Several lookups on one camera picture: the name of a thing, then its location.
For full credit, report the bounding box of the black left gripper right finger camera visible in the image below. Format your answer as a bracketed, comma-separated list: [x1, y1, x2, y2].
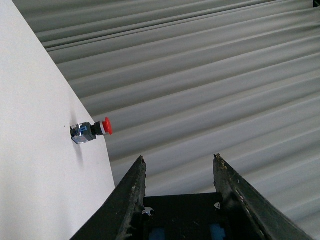
[213, 153, 312, 240]

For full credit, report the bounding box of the black left gripper left finger camera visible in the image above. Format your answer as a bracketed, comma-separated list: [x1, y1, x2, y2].
[72, 156, 147, 240]

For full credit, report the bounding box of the red mushroom push button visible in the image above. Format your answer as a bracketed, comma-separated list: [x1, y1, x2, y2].
[70, 117, 113, 145]

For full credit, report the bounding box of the grey curtain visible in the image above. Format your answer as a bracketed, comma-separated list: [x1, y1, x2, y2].
[14, 0, 320, 239]

